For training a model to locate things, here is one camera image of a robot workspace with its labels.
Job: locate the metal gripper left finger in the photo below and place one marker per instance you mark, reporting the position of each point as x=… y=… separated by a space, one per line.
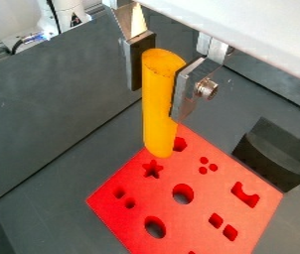
x=137 y=39

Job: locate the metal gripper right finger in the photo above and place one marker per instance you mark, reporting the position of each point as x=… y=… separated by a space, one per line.
x=195 y=82

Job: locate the yellow oval peg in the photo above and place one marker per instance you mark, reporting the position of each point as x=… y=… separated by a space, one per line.
x=160 y=65

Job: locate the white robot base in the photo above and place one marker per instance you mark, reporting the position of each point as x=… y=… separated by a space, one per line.
x=61 y=16

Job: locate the black curved block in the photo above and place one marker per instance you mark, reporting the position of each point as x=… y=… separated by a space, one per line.
x=270 y=150

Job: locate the red shape-sorting board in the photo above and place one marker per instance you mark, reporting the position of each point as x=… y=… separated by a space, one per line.
x=196 y=203

